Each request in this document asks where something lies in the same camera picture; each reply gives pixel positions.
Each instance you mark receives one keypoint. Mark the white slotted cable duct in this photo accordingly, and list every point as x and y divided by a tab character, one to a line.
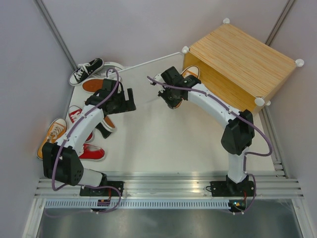
139	203

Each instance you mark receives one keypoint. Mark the white cabinet door panel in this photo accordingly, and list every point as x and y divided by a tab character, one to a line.
160	64

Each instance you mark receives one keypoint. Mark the wooden shoe cabinet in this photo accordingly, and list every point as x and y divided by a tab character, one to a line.
238	68

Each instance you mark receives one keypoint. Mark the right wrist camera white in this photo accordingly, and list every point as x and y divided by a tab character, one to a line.
156	80

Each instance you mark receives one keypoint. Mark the red sneaker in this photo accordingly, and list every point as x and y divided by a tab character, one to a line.
74	113
91	153

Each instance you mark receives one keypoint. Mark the black sneaker on side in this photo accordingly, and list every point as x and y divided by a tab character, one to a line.
106	127

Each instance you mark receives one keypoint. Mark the overturned grey sneaker orange sole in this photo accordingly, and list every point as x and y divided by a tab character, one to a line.
92	85

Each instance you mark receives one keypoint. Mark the red sneaker upper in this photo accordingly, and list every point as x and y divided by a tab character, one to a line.
74	113

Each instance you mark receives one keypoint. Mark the black sneaker white laces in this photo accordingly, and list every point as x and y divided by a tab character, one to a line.
84	71

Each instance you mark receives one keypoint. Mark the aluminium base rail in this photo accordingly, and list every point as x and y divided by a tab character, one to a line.
193	185

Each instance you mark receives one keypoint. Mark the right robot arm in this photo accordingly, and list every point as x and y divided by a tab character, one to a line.
238	131

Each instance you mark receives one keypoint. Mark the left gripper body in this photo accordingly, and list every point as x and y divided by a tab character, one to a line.
120	106

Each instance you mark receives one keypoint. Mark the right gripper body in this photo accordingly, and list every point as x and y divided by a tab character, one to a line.
169	95

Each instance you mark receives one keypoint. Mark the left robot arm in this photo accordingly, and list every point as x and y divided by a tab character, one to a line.
61	159

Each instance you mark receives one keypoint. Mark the red sneaker lower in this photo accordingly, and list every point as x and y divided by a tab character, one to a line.
91	153

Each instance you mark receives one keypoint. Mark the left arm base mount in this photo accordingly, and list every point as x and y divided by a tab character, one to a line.
114	189

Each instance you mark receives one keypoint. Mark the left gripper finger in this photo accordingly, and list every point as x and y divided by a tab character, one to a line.
130	95
122	92

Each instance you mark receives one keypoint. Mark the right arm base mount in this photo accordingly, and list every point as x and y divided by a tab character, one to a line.
220	188

